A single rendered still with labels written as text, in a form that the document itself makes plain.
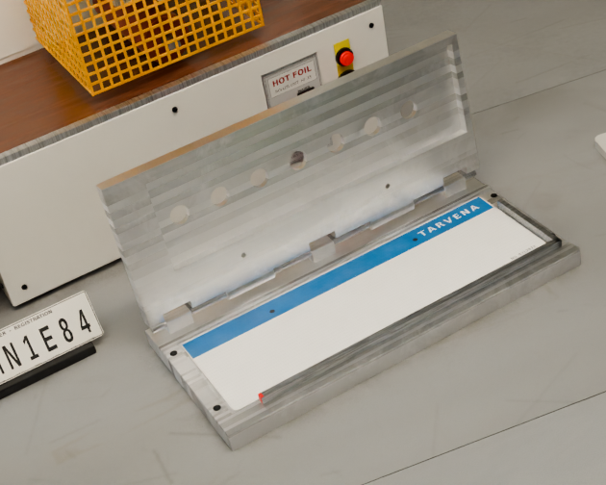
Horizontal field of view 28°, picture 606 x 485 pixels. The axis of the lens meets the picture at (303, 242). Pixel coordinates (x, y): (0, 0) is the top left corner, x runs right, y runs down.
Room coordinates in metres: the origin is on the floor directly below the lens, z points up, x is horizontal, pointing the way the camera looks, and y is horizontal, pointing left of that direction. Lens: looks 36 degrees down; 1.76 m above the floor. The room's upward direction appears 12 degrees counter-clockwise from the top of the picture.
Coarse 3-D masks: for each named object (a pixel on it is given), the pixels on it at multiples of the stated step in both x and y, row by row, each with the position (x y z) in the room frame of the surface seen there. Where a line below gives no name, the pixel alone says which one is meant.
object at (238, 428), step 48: (432, 192) 1.16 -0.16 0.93; (480, 192) 1.16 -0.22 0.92; (336, 240) 1.11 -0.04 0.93; (384, 240) 1.11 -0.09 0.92; (288, 288) 1.06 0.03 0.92; (528, 288) 0.99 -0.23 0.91; (192, 336) 1.01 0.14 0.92; (432, 336) 0.94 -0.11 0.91; (192, 384) 0.93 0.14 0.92; (336, 384) 0.90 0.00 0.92; (240, 432) 0.85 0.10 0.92
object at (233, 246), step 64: (384, 64) 1.17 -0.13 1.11; (448, 64) 1.21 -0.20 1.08; (256, 128) 1.10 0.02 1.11; (320, 128) 1.14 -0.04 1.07; (384, 128) 1.16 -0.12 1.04; (448, 128) 1.19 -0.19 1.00; (128, 192) 1.04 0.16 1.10; (192, 192) 1.07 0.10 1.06; (256, 192) 1.10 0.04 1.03; (320, 192) 1.12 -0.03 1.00; (384, 192) 1.14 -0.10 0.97; (128, 256) 1.02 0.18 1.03; (192, 256) 1.06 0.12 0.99; (256, 256) 1.07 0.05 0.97
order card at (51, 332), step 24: (48, 312) 1.06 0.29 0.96; (72, 312) 1.06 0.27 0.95; (0, 336) 1.03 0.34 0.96; (24, 336) 1.04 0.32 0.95; (48, 336) 1.04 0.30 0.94; (72, 336) 1.05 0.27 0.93; (96, 336) 1.05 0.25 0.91; (0, 360) 1.02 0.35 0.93; (24, 360) 1.02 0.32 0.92; (48, 360) 1.03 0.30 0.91
